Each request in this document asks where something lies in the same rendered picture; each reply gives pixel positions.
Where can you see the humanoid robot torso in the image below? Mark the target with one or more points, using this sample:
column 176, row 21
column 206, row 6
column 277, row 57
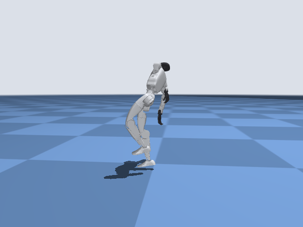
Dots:
column 155, row 83

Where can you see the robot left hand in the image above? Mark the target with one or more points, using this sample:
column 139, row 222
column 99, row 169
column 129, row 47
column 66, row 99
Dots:
column 166, row 96

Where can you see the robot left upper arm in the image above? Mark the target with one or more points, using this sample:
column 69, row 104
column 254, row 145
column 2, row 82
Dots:
column 157, row 65

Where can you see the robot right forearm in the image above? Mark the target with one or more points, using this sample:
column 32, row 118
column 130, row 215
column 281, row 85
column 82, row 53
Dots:
column 162, row 105

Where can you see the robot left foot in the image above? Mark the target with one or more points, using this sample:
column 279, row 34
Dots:
column 140, row 150

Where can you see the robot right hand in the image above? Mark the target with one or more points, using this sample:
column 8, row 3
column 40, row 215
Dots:
column 159, row 117

